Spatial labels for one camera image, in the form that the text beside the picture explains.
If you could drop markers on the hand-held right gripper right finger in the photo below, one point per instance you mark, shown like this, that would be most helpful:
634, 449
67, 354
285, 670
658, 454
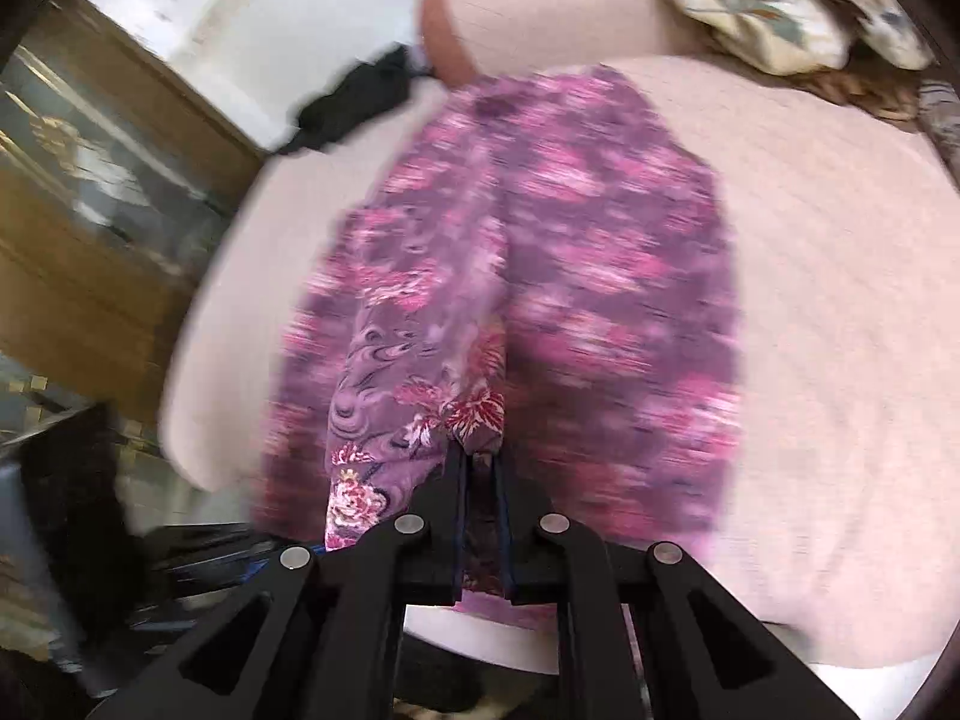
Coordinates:
501, 517

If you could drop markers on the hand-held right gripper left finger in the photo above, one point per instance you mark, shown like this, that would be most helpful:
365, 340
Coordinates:
459, 510

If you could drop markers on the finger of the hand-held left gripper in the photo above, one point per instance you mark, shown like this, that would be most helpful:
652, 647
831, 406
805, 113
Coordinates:
225, 562

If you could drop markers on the purple floral garment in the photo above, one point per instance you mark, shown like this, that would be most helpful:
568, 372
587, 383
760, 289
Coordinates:
585, 240

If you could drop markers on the wooden glass door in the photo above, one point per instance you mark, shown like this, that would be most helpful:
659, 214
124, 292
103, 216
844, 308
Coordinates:
90, 240

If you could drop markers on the pink sofa bed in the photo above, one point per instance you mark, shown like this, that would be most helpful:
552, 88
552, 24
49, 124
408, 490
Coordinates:
825, 315

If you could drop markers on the black cloth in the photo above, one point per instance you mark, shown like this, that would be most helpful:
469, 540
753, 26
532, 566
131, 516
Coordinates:
352, 101

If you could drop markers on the pink bolster cushion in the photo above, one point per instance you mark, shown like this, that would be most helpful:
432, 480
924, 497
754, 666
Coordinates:
540, 7

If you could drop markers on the beige floral blanket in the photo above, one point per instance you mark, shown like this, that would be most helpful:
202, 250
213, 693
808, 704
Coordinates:
750, 15

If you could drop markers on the striped patterned pillow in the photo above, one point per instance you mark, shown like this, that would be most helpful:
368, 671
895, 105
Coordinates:
941, 112

